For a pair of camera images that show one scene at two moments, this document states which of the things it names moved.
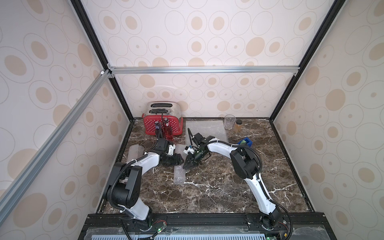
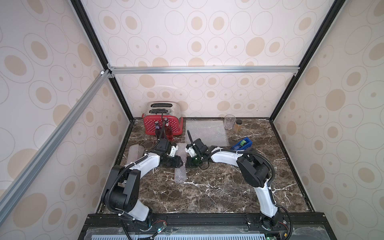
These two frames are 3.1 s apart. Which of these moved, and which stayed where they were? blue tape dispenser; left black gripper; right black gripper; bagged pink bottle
Moved: right black gripper
Stayed: blue tape dispenser; bagged pink bottle; left black gripper
